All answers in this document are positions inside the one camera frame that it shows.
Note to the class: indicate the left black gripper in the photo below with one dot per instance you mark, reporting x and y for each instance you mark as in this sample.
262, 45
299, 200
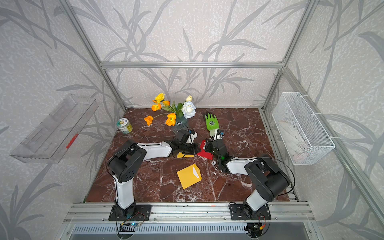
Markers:
195, 146

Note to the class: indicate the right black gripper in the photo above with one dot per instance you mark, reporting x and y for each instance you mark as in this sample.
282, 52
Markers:
209, 145

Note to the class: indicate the red envelope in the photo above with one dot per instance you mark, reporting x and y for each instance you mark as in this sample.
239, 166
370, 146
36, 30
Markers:
203, 153

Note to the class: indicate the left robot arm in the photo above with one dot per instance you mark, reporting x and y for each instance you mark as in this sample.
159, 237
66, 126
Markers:
125, 163

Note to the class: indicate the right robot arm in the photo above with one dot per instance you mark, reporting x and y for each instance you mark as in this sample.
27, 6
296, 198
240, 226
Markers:
267, 177

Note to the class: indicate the yellow envelope near vase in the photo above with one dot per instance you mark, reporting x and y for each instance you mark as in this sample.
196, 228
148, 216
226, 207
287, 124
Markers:
182, 155

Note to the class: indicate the yellow envelope front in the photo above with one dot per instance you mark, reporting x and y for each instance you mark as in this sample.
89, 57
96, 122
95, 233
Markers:
189, 176

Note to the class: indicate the blue glass vase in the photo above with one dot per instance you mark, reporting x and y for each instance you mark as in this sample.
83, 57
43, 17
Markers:
180, 123

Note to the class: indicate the green work glove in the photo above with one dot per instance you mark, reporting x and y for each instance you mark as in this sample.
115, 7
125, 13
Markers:
212, 123

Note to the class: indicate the artificial flower bouquet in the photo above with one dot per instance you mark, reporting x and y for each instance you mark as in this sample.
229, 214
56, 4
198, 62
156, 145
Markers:
176, 112

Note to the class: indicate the small tin can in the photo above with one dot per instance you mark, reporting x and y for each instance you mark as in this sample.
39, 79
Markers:
124, 126

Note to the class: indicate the white cloth in basket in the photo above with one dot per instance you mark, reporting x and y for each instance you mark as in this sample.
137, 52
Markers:
296, 146

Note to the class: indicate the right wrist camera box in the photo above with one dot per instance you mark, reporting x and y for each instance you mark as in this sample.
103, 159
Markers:
218, 134

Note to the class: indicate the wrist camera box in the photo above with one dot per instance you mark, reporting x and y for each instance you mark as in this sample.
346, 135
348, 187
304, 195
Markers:
191, 137
218, 134

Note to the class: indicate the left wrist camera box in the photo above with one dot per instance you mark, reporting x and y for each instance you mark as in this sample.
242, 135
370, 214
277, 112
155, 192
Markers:
191, 137

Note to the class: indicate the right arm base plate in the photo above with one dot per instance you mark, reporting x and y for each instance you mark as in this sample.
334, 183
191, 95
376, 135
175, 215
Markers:
244, 212

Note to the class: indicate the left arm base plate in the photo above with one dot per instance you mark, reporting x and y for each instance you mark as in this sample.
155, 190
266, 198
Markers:
135, 212

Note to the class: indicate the white wire basket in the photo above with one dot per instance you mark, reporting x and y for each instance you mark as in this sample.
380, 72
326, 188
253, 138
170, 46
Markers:
294, 109

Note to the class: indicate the aluminium front rail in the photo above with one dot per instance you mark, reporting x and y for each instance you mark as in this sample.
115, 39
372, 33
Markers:
194, 212

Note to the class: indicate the clear plastic wall shelf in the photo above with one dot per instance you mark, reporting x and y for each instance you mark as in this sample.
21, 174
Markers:
51, 139

